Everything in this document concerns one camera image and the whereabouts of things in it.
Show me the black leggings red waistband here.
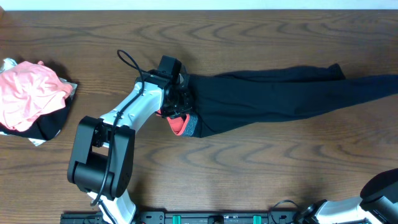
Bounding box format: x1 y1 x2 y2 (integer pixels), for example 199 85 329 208
167 64 397 138

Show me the left black cable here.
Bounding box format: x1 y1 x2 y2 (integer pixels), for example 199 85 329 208
90 49 156 224

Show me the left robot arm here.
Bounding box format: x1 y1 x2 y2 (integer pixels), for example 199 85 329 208
67 55 193 223

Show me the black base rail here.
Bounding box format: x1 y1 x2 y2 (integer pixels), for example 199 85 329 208
60 211 301 224

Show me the black folded garment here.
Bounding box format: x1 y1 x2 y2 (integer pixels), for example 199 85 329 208
1 78 78 141

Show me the pink crumpled garment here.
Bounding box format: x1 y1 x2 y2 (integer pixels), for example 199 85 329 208
1 61 73 132

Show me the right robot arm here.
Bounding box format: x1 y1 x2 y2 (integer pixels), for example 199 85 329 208
294 169 397 224

